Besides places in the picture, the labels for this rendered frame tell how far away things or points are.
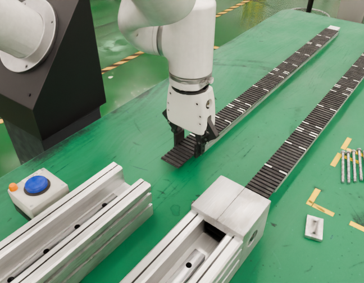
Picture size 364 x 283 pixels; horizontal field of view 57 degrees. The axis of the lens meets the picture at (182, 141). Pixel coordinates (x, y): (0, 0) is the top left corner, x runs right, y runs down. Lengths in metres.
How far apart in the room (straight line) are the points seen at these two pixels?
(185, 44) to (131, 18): 0.12
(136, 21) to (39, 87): 0.40
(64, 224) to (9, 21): 0.45
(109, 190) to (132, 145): 0.21
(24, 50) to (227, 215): 0.60
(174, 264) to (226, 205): 0.12
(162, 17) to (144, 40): 0.16
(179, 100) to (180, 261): 0.31
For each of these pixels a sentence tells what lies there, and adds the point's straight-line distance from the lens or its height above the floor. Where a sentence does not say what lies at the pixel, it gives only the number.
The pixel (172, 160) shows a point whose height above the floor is 0.81.
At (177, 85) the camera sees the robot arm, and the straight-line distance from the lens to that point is 0.64.
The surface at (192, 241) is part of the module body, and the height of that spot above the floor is 0.83.
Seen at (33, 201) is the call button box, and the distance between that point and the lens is 0.67.
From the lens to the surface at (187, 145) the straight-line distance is 0.77.
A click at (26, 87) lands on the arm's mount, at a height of 0.90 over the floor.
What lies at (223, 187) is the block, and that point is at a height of 0.87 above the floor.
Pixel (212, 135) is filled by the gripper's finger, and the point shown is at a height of 0.88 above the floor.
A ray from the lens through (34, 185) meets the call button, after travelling 0.68.
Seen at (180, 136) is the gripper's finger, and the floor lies 0.83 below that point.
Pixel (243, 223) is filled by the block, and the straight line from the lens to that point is 0.55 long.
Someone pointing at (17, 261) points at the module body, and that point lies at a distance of 0.61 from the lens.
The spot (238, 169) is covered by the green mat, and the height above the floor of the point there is 0.78.
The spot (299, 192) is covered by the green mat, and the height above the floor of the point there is 0.78.
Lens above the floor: 1.30
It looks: 39 degrees down
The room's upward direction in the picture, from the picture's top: straight up
